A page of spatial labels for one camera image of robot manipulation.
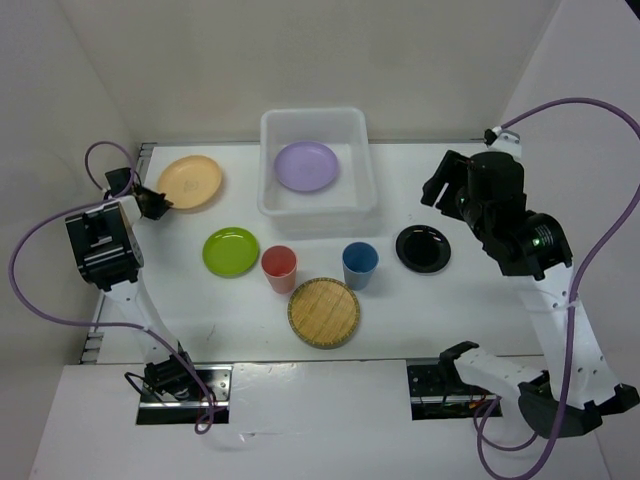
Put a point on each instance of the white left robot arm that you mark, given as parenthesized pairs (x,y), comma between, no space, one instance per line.
(109,257)

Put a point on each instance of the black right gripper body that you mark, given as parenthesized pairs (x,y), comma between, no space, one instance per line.
(471,210)

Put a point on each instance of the translucent white plastic bin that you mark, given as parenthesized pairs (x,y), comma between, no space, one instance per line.
(348,202)

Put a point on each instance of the purple plastic plate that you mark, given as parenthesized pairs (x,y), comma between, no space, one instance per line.
(306,166)

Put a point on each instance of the black glossy plate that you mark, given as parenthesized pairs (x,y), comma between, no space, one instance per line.
(423,249)

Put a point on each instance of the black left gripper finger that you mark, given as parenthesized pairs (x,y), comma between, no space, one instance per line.
(154,208)
(145,195)

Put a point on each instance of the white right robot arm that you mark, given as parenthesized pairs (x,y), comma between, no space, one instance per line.
(533,253)

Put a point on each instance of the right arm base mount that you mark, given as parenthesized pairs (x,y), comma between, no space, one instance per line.
(431,398)

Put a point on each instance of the red plastic cup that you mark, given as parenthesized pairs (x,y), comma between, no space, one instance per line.
(279,264)

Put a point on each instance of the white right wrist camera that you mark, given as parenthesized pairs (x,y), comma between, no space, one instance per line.
(497,139)

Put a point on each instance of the green plastic plate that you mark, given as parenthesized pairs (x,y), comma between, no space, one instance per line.
(230,252)

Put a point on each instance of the blue plastic cup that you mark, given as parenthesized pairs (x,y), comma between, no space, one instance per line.
(359,261)

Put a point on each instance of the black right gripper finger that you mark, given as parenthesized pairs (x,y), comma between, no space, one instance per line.
(441,191)
(452,170)

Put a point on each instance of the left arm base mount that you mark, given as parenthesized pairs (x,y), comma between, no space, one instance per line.
(190,404)

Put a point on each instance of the orange plastic plate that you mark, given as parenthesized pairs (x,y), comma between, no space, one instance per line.
(190,182)

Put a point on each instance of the round bamboo woven tray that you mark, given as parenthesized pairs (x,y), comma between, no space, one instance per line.
(324,313)

